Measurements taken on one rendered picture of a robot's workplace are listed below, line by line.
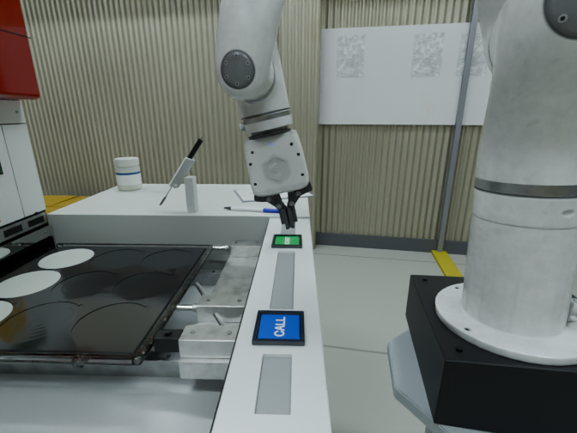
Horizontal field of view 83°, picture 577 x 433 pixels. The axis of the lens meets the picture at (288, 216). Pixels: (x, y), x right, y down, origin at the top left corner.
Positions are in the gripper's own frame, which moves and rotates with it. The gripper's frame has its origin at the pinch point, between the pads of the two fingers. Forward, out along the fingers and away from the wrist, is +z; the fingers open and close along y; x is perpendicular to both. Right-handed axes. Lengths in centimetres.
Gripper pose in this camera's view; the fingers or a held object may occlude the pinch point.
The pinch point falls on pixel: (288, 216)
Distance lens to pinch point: 60.5
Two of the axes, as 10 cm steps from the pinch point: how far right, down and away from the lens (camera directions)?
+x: 0.3, -3.1, 9.5
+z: 2.1, 9.3, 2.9
